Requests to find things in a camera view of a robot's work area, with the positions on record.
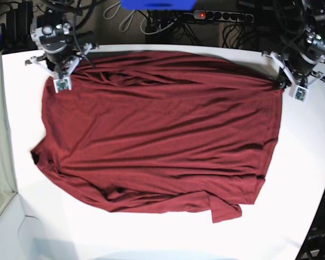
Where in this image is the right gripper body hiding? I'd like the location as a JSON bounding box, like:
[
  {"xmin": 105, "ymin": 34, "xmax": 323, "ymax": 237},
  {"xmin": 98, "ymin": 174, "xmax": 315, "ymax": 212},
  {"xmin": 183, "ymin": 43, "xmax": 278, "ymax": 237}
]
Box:
[{"xmin": 25, "ymin": 50, "xmax": 85, "ymax": 93}]

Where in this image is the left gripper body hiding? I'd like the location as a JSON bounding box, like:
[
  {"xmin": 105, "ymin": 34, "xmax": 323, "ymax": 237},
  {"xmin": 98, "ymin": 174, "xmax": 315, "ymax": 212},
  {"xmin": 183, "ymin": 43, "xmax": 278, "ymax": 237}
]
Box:
[{"xmin": 262, "ymin": 51, "xmax": 325, "ymax": 102}]

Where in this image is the dark red t-shirt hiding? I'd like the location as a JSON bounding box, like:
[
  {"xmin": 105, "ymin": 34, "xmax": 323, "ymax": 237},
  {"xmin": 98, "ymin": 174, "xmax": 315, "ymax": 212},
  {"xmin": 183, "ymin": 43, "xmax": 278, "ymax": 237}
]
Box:
[{"xmin": 31, "ymin": 51, "xmax": 283, "ymax": 223}]

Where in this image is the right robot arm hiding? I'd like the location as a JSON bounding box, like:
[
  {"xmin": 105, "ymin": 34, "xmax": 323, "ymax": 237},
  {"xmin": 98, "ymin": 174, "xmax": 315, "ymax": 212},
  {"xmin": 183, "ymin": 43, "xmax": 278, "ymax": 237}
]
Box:
[{"xmin": 25, "ymin": 4, "xmax": 96, "ymax": 93}]

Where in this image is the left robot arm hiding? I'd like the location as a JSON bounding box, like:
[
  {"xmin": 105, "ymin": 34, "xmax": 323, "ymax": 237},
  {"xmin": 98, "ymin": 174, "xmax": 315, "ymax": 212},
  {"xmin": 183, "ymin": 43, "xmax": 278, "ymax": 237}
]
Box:
[{"xmin": 263, "ymin": 1, "xmax": 325, "ymax": 102}]

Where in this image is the black power strip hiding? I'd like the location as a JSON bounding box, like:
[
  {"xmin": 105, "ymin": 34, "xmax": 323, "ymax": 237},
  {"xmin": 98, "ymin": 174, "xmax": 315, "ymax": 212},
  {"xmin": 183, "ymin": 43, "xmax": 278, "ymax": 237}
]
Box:
[{"xmin": 193, "ymin": 10, "xmax": 255, "ymax": 24}]

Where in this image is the blue box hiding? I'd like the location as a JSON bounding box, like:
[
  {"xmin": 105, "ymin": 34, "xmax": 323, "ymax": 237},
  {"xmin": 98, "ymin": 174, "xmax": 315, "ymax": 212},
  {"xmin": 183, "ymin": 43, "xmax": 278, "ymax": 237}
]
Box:
[{"xmin": 120, "ymin": 0, "xmax": 196, "ymax": 11}]

